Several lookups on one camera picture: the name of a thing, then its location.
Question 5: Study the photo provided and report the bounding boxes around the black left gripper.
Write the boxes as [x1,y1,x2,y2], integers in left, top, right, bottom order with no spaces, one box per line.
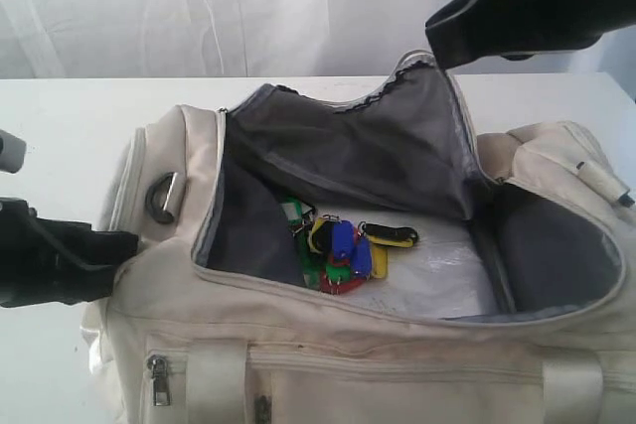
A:
[1,198,139,308]

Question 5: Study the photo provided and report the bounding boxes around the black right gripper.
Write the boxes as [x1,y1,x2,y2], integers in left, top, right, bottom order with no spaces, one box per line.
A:
[425,0,635,70]

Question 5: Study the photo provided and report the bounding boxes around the cream duffel bag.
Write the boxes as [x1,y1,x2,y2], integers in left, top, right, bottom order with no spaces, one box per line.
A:
[82,51,635,423]

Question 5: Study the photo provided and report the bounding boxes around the colourful plastic key tag bunch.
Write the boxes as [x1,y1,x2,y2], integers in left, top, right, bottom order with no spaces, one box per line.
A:
[279,197,419,295]

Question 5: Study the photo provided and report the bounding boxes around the clear plastic-wrapped white package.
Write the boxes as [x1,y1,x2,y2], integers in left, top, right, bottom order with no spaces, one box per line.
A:
[317,204,498,320]

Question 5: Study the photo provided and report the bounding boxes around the white sheer curtain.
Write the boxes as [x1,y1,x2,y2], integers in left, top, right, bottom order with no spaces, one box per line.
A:
[0,0,636,80]

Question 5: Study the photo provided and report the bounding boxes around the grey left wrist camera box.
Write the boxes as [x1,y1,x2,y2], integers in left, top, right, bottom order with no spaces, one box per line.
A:
[0,130,27,174]

